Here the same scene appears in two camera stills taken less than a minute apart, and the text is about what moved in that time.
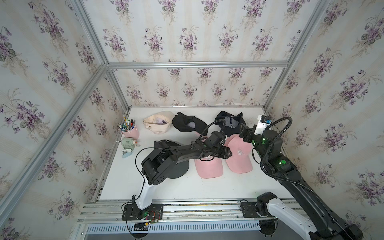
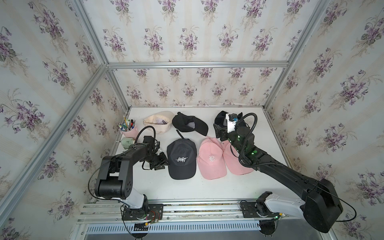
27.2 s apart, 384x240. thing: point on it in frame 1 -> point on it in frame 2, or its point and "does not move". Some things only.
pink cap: (240, 160) does not move
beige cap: (159, 122) does not move
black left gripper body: (221, 152) -> (157, 161)
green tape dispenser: (129, 143) does not move
